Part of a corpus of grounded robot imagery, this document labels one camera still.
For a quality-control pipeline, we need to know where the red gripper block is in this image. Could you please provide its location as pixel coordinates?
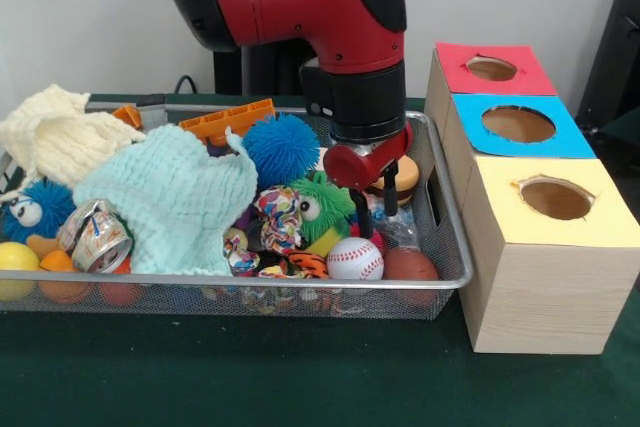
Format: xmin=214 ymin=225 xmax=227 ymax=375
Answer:
xmin=322 ymin=121 xmax=415 ymax=239

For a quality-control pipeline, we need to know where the clear plastic packet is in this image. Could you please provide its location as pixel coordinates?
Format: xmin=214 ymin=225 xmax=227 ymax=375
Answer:
xmin=372 ymin=209 xmax=419 ymax=248

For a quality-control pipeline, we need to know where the toy hamburger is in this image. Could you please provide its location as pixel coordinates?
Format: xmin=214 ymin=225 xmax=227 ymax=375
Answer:
xmin=367 ymin=154 xmax=421 ymax=206

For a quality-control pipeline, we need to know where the cream muslin cloth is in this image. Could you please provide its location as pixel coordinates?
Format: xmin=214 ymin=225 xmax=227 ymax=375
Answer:
xmin=0 ymin=84 xmax=147 ymax=201

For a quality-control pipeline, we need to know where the wooden box with three holes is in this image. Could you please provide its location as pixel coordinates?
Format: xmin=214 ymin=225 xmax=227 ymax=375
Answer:
xmin=423 ymin=41 xmax=640 ymax=356

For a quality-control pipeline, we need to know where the green spiky toy with eyes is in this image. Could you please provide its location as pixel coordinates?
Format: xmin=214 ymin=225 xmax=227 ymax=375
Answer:
xmin=288 ymin=171 xmax=357 ymax=243

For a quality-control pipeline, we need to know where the white toy baseball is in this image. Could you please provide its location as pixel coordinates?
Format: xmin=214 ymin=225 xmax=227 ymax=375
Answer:
xmin=327 ymin=236 xmax=385 ymax=281

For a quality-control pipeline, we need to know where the brown toy football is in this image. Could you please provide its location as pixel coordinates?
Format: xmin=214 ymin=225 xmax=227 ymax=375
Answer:
xmin=383 ymin=246 xmax=441 ymax=282

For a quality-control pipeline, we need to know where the multicolour patterned cloth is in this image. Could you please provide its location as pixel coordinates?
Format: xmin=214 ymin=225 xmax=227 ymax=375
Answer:
xmin=222 ymin=186 xmax=305 ymax=278

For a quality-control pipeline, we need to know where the plain blue spiky ball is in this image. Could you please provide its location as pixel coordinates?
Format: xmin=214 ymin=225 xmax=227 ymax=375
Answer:
xmin=241 ymin=113 xmax=321 ymax=179

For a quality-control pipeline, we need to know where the mint green muslin cloth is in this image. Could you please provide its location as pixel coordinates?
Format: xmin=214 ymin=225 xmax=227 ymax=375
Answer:
xmin=73 ymin=122 xmax=260 ymax=278

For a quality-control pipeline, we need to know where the dark green side table cloth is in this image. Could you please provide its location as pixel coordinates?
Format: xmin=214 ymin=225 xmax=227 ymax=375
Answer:
xmin=599 ymin=107 xmax=640 ymax=148

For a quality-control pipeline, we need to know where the crushed silver drink can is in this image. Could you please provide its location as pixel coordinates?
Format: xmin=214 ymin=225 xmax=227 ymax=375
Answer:
xmin=58 ymin=198 xmax=135 ymax=275

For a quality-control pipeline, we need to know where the black flat monitor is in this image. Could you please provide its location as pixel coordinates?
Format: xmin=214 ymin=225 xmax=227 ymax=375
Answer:
xmin=574 ymin=0 xmax=640 ymax=123

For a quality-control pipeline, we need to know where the blue spiky ball with eyes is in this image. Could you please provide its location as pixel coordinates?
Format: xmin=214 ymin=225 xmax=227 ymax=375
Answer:
xmin=2 ymin=177 xmax=77 ymax=244

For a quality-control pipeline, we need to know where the yellow smooth ball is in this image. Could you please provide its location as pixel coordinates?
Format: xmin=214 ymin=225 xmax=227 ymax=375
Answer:
xmin=0 ymin=241 xmax=41 ymax=302

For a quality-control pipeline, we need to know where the wire mesh bin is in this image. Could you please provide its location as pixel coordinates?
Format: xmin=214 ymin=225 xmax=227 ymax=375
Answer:
xmin=0 ymin=102 xmax=475 ymax=321

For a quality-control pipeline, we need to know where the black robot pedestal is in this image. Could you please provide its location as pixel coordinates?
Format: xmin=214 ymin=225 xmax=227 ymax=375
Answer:
xmin=212 ymin=39 xmax=321 ymax=97

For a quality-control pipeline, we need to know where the black cable loop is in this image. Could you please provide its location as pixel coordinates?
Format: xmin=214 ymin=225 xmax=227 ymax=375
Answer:
xmin=172 ymin=75 xmax=201 ymax=96

